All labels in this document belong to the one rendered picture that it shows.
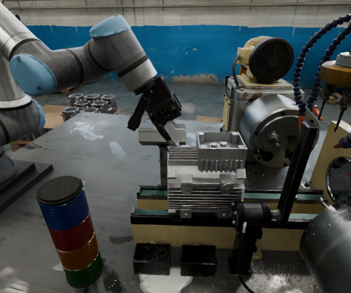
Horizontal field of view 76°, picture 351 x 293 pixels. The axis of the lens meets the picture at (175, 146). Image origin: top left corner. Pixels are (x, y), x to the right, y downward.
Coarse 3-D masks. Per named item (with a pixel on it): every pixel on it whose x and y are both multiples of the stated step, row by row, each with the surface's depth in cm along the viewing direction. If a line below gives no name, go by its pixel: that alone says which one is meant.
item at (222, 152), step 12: (204, 132) 65; (216, 132) 64; (228, 132) 64; (204, 144) 64; (216, 144) 60; (228, 144) 64; (240, 144) 61; (204, 156) 57; (216, 156) 57; (228, 156) 57; (240, 156) 57; (204, 168) 59; (216, 168) 58; (228, 168) 59; (240, 168) 58
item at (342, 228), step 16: (336, 208) 41; (320, 224) 42; (336, 224) 39; (304, 240) 45; (320, 240) 41; (336, 240) 38; (304, 256) 46; (320, 256) 40; (336, 256) 37; (320, 272) 40; (336, 272) 36; (320, 288) 40; (336, 288) 35
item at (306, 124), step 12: (300, 132) 45; (312, 132) 42; (300, 144) 44; (312, 144) 43; (300, 156) 45; (288, 168) 49; (300, 168) 46; (288, 180) 49; (300, 180) 48; (288, 192) 49; (288, 204) 51; (288, 216) 52
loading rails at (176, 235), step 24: (144, 192) 76; (264, 192) 76; (312, 192) 75; (144, 216) 65; (168, 216) 65; (192, 216) 65; (216, 216) 65; (312, 216) 67; (144, 240) 70; (168, 240) 70; (192, 240) 69; (216, 240) 69; (264, 240) 68; (288, 240) 68
